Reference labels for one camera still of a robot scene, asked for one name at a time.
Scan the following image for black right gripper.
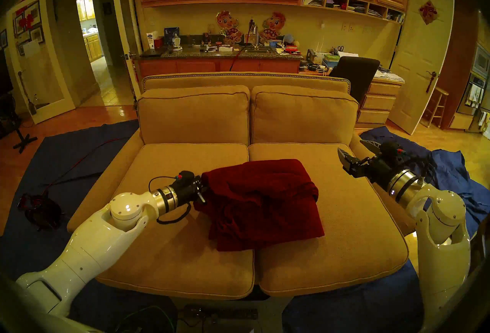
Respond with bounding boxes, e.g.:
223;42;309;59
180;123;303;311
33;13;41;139
338;139;400;192

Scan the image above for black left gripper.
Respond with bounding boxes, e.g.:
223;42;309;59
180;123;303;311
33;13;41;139
173;179;207;204

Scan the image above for red blanket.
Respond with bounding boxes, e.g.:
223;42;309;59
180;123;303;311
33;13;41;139
193;159;325;252

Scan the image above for wooden drawer desk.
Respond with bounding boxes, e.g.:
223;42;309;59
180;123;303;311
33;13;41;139
299;67;405;130

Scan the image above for tan sofa back cushion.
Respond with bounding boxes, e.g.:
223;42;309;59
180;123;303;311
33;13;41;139
138;85;251;145
250;85;359;145

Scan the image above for tan sofa seat cushion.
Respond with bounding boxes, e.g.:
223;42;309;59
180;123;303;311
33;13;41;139
96;143;255;300
249;143;409;297

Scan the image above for black office chair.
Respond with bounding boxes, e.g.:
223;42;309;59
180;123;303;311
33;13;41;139
329;56;381;103

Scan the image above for white paper stack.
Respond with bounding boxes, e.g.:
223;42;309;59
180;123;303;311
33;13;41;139
373;70;405;83

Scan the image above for dark blue floor cloth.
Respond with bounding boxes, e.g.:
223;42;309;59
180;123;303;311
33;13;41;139
0;120;178;333
360;126;490;239
283;259;425;333

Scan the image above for wooden stool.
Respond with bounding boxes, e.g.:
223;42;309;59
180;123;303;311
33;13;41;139
421;87;449;129

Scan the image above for white panel door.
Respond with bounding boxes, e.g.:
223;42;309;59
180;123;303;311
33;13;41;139
388;0;455;136

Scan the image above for white router with antennas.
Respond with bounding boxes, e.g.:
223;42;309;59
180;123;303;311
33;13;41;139
312;39;327;64

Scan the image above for tan fabric sofa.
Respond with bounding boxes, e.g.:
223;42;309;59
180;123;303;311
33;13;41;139
67;72;418;300

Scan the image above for granite top kitchen counter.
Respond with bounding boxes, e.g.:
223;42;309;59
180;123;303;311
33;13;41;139
132;44;304;96

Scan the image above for open wooden cubby shelf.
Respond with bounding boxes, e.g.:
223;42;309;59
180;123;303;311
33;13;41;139
301;0;405;25

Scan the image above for red fu door ornament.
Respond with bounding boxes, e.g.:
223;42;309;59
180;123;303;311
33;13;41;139
419;0;439;25

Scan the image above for black red floor device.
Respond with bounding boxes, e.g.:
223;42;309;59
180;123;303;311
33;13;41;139
17;192;64;230

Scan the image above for white glass french door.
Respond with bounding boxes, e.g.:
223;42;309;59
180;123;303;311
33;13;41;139
6;0;76;124

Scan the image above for wooden kitchen base cabinet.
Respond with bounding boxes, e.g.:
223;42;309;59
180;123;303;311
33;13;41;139
84;33;103;62

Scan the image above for black floor stand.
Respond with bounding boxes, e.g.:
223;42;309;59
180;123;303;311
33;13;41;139
8;106;38;153

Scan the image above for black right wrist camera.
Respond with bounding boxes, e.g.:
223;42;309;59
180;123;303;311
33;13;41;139
377;140;407;163

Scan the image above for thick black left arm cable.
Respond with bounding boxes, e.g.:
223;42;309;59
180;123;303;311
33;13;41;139
156;202;192;225

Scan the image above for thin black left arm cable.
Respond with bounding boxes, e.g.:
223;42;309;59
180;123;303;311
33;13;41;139
149;176;178;193

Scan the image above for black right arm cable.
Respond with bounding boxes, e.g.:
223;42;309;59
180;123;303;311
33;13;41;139
406;152;437;187

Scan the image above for thin red floor cable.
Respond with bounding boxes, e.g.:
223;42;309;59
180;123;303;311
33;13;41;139
42;138;131;195

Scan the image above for red hanging counter cable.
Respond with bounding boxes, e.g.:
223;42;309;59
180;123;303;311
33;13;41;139
229;31;251;71

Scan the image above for cartoon figure wall decoration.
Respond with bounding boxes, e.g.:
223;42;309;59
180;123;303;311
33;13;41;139
259;11;286;44
216;10;242;44

